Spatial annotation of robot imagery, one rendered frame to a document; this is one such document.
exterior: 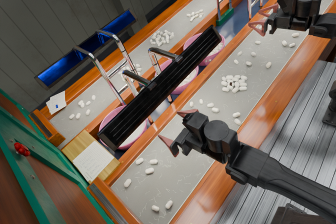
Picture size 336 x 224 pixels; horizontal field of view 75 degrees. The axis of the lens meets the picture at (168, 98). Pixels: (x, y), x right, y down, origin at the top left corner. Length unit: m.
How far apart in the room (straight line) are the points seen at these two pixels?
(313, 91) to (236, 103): 0.38
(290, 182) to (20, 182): 0.54
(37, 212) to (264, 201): 0.76
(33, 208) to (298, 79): 1.10
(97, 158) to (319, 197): 0.87
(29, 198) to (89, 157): 0.66
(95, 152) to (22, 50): 1.91
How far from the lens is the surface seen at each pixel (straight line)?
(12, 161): 0.60
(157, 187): 0.97
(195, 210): 0.88
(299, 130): 1.14
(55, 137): 1.25
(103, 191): 0.92
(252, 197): 0.98
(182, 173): 0.96
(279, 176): 0.55
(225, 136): 0.51
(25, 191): 0.52
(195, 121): 0.53
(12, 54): 2.82
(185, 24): 1.77
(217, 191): 0.89
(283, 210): 0.82
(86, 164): 1.13
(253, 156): 0.56
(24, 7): 2.80
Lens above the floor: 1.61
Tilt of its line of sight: 46 degrees down
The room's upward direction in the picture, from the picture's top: 22 degrees counter-clockwise
